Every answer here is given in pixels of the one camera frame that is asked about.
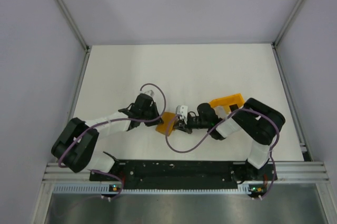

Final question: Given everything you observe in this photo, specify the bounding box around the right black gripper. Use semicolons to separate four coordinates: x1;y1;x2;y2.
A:
173;114;210;135

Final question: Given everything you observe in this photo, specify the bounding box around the aluminium frame post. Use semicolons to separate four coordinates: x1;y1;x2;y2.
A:
39;0;92;51
271;0;323;47

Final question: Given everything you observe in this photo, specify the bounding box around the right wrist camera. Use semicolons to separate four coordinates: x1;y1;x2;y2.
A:
176;105;188;124

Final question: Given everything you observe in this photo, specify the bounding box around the purple cable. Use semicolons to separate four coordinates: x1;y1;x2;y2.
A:
165;108;280;200
58;83;166;201

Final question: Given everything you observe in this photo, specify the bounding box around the yellow plastic bin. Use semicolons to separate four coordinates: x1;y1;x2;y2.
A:
209;93;245;114

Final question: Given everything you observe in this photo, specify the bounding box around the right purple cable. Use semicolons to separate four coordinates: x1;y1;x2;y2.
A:
165;108;280;200

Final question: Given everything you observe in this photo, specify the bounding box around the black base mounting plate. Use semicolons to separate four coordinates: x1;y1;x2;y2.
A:
89;158;277;190

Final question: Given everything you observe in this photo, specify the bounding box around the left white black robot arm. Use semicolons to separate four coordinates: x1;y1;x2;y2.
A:
51;90;163;180

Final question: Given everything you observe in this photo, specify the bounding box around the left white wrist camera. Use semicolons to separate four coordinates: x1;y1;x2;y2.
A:
140;90;154;98

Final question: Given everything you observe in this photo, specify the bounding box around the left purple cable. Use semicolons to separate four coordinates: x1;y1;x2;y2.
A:
58;83;166;201

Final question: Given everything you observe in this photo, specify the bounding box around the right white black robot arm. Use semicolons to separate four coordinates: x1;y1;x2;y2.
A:
171;98;285;180

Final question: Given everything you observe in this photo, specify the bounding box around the aluminium front rail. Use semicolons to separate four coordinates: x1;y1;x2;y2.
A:
42;161;330;182

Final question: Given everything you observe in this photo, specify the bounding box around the orange leather card holder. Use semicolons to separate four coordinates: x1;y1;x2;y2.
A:
155;112;175;136

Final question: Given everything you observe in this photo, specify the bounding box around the right aluminium frame post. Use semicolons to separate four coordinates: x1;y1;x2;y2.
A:
271;0;323;47

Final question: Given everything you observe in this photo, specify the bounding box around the white slotted cable duct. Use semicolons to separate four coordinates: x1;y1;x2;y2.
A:
53;184;264;196

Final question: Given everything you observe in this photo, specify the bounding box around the black card in bin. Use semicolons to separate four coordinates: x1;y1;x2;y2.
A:
230;104;239;111

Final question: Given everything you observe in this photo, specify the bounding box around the left aluminium frame post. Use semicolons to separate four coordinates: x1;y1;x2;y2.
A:
39;0;92;51

